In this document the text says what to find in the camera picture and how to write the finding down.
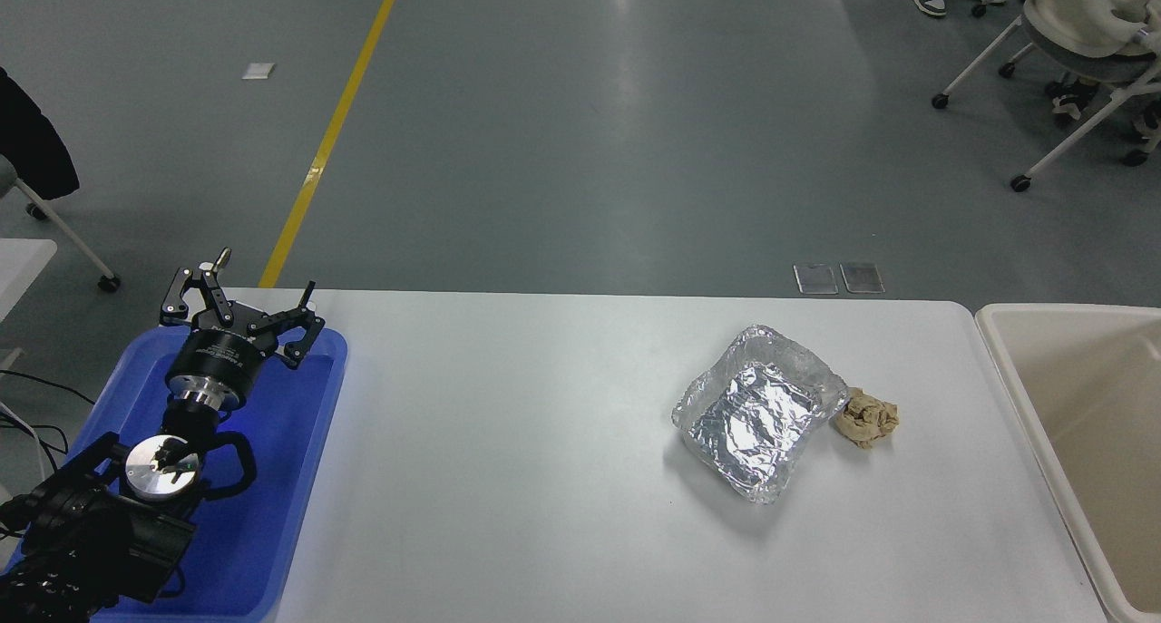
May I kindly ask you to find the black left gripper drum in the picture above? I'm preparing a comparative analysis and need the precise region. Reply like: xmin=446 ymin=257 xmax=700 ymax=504
xmin=167 ymin=324 xmax=275 ymax=399

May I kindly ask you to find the grey chair with castors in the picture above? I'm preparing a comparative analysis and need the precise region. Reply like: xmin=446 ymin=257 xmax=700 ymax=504
xmin=0 ymin=156 xmax=122 ymax=294

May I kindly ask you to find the blue plastic tray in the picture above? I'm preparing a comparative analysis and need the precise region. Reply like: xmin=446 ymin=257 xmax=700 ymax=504
xmin=5 ymin=326 xmax=349 ymax=622

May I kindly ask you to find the white side table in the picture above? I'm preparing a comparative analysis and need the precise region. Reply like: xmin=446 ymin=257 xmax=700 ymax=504
xmin=0 ymin=239 xmax=57 ymax=321

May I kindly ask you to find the crinkled foil tray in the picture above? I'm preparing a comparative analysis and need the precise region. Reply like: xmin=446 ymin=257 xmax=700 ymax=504
xmin=671 ymin=324 xmax=851 ymax=505

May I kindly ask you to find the crumpled tan paper ball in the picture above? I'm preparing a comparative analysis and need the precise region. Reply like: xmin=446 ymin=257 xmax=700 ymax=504
xmin=834 ymin=387 xmax=901 ymax=450

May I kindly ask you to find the large pale bin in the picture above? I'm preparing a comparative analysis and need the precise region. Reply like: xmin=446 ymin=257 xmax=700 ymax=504
xmin=975 ymin=303 xmax=1161 ymax=623

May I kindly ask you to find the white office chair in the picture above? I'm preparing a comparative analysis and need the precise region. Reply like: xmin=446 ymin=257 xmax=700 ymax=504
xmin=932 ymin=0 xmax=1161 ymax=193

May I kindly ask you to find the black floor cable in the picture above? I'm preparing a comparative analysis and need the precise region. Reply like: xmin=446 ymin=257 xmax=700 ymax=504
xmin=0 ymin=369 xmax=96 ymax=479

